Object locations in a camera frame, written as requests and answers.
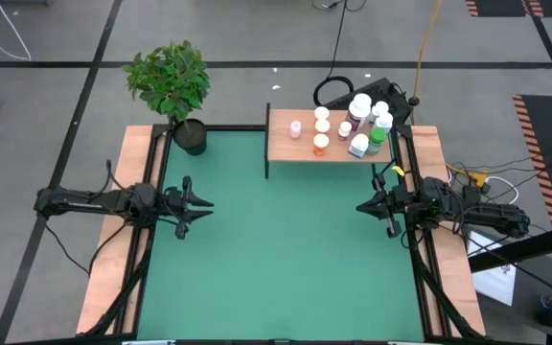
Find large white-capped bottle purple label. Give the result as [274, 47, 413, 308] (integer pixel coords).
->
[345, 92, 373, 133]

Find green bottle green cap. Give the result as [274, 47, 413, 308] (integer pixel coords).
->
[365, 126, 387, 156]

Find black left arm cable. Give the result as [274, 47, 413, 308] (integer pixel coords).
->
[43, 219, 131, 278]

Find white looped cable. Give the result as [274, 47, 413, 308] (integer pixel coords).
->
[484, 175, 520, 206]

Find white paper sheet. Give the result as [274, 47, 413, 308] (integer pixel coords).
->
[467, 229, 518, 308]

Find white floor cable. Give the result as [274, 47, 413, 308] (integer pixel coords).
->
[0, 0, 33, 62]

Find black aluminium table frame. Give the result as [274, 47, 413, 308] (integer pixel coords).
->
[77, 123, 488, 345]

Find black beam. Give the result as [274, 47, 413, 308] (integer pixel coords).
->
[467, 218, 552, 274]

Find green table mat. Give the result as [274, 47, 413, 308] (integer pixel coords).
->
[136, 129, 425, 342]

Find black keyboard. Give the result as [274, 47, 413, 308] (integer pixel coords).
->
[326, 77, 414, 127]

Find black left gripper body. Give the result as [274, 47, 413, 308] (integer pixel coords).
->
[162, 175, 196, 241]

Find green plant in black pot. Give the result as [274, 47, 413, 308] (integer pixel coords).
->
[122, 39, 212, 157]

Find yellow plug cable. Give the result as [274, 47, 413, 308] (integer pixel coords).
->
[445, 162, 489, 188]

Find white bottle blue label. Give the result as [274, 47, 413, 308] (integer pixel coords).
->
[370, 100, 390, 121]
[347, 133, 370, 160]

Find wooden shelf black legs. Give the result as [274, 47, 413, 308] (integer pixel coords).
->
[264, 103, 397, 182]

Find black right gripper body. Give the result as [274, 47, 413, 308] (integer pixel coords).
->
[373, 172, 422, 240]

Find black coiled floor cable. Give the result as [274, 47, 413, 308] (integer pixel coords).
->
[311, 0, 368, 109]

